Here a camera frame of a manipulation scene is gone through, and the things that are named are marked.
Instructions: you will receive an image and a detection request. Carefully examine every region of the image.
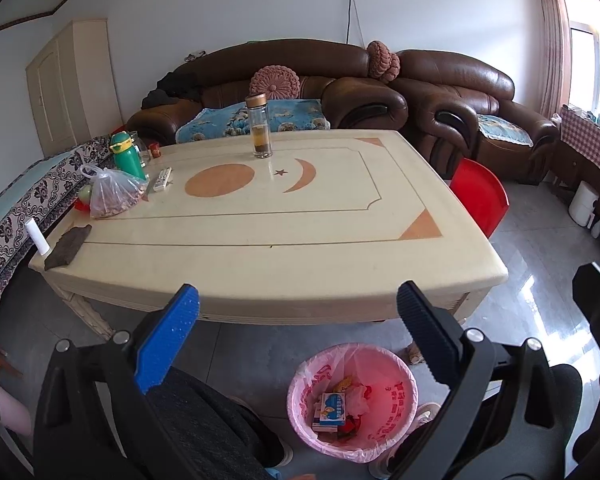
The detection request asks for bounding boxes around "long brown leather sofa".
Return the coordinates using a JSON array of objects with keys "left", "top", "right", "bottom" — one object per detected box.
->
[{"left": 125, "top": 38, "right": 408, "bottom": 146}]

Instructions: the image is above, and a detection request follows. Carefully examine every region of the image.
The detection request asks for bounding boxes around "brown leather armchair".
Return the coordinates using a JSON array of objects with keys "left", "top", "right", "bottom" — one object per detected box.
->
[{"left": 395, "top": 50, "right": 558, "bottom": 181}]

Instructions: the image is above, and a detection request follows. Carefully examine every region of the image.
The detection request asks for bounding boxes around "beige dining table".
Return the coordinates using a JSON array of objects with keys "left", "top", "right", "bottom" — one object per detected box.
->
[{"left": 27, "top": 130, "right": 509, "bottom": 336}]

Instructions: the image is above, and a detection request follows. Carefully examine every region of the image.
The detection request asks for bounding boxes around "clear plastic bag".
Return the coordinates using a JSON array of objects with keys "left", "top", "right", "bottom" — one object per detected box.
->
[{"left": 347, "top": 382, "right": 377, "bottom": 415}]

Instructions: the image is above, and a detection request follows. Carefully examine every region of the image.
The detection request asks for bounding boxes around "cream cupboard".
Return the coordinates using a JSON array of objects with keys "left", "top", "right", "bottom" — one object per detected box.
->
[{"left": 26, "top": 20, "right": 123, "bottom": 158}]

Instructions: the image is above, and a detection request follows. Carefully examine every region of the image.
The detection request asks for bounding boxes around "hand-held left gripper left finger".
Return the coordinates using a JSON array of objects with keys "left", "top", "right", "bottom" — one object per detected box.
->
[{"left": 32, "top": 284, "right": 201, "bottom": 480}]

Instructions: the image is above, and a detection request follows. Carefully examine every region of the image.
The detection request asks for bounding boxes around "white round appliance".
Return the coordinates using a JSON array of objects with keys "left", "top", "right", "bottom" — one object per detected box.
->
[{"left": 568, "top": 181, "right": 598, "bottom": 226}]

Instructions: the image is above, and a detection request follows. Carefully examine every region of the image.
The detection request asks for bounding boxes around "blue floral sofa cover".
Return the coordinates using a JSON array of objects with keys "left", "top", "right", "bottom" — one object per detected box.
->
[
  {"left": 475, "top": 114, "right": 535, "bottom": 147},
  {"left": 175, "top": 99, "right": 331, "bottom": 143}
]

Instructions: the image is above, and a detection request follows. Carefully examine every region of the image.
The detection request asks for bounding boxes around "red checkered tablecloth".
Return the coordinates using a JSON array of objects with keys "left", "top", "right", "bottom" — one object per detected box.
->
[{"left": 560, "top": 105, "right": 600, "bottom": 186}]

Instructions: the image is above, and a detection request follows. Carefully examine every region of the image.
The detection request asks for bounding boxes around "clear glass pitcher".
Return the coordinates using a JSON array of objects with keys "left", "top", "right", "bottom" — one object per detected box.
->
[{"left": 130, "top": 132, "right": 152, "bottom": 163}]

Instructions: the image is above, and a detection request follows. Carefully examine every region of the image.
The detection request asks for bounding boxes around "green water bottle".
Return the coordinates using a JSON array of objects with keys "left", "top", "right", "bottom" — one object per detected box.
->
[{"left": 109, "top": 131, "right": 148, "bottom": 181}]

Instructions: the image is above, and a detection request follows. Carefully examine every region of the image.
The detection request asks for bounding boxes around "pink lined waste bin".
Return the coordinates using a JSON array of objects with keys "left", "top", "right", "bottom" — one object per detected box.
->
[{"left": 286, "top": 342, "right": 418, "bottom": 463}]

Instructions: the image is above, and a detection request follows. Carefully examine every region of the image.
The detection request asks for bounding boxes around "brown wooden desk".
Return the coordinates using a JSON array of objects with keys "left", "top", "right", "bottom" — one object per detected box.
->
[{"left": 550, "top": 130, "right": 600, "bottom": 261}]

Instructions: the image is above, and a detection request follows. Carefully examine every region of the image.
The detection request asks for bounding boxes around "red plastic chair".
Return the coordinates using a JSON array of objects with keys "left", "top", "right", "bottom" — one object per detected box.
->
[{"left": 450, "top": 157, "right": 510, "bottom": 238}]

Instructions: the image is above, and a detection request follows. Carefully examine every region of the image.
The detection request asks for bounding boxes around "person's leg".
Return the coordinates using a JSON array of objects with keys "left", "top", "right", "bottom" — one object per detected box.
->
[
  {"left": 145, "top": 367, "right": 283, "bottom": 480},
  {"left": 545, "top": 364, "right": 584, "bottom": 441}
]

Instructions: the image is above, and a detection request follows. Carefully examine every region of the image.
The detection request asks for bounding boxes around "dark brown cloth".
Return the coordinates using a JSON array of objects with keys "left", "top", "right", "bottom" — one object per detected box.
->
[{"left": 44, "top": 225, "right": 92, "bottom": 268}]

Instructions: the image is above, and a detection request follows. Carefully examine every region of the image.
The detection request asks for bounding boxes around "person's right leg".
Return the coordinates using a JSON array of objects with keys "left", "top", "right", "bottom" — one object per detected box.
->
[{"left": 545, "top": 364, "right": 584, "bottom": 441}]

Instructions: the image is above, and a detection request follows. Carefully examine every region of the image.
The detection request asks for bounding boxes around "pink curtain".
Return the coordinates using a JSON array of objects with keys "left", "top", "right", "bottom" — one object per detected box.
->
[{"left": 537, "top": 0, "right": 573, "bottom": 118}]

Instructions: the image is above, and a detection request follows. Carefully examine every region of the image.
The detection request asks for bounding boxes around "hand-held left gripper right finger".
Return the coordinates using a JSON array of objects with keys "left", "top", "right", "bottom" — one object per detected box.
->
[{"left": 390, "top": 280, "right": 566, "bottom": 480}]

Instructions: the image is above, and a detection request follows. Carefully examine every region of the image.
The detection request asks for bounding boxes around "window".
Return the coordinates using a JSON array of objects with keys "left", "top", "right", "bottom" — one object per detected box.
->
[{"left": 562, "top": 0, "right": 600, "bottom": 126}]

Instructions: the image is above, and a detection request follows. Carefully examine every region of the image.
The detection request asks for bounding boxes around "dark clothing pile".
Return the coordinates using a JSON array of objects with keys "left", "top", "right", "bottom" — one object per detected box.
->
[{"left": 142, "top": 71, "right": 203, "bottom": 108}]

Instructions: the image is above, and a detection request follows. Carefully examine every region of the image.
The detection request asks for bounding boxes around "blue cardboard box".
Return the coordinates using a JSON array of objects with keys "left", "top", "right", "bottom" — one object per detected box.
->
[{"left": 317, "top": 392, "right": 347, "bottom": 427}]

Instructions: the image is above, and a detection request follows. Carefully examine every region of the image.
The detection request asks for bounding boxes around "person's left leg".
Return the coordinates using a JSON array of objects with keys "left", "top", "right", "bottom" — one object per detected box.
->
[{"left": 145, "top": 367, "right": 283, "bottom": 480}]

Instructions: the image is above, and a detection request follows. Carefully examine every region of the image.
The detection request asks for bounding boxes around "glass tea bottle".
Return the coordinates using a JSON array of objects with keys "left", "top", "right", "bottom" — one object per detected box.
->
[{"left": 245, "top": 94, "right": 273, "bottom": 159}]

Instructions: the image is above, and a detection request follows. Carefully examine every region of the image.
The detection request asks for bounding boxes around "clear bag of nuts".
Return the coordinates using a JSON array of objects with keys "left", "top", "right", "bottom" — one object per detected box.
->
[{"left": 80, "top": 164, "right": 149, "bottom": 219}]

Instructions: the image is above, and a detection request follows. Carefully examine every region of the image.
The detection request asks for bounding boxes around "white paper roll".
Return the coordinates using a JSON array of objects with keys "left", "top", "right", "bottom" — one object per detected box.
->
[{"left": 24, "top": 218, "right": 51, "bottom": 258}]

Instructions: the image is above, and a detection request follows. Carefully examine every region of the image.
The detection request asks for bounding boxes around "patterned bed cover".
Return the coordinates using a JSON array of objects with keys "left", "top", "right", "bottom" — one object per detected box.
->
[{"left": 0, "top": 135, "right": 116, "bottom": 331}]

